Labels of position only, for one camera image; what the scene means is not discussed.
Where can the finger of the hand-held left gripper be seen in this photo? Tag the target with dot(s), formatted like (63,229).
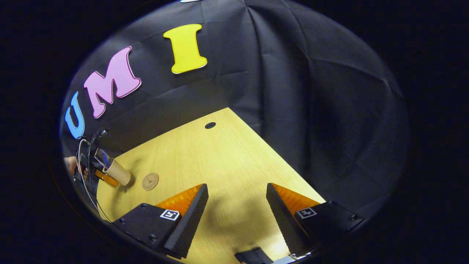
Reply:
(108,179)

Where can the round brown coaster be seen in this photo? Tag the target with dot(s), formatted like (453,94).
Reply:
(150,181)

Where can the black backdrop cloth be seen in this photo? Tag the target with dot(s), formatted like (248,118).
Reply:
(311,91)

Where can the light wooden desktop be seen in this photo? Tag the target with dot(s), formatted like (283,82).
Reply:
(220,154)

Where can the white toothpaste tube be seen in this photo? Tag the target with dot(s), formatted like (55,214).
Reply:
(103,157)

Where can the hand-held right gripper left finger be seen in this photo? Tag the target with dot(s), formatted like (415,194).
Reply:
(192,216)

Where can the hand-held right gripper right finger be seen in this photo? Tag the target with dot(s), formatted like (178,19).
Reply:
(281,216)

